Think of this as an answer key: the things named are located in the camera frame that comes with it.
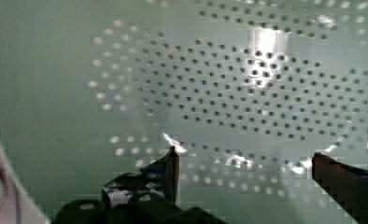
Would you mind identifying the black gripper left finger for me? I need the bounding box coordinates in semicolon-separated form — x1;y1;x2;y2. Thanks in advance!
102;147;179;208

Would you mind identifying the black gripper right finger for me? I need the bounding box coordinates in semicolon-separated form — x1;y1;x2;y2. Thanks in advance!
312;153;368;224

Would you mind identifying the mint green plastic strainer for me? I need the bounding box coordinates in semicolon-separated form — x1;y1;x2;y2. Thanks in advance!
0;0;368;224

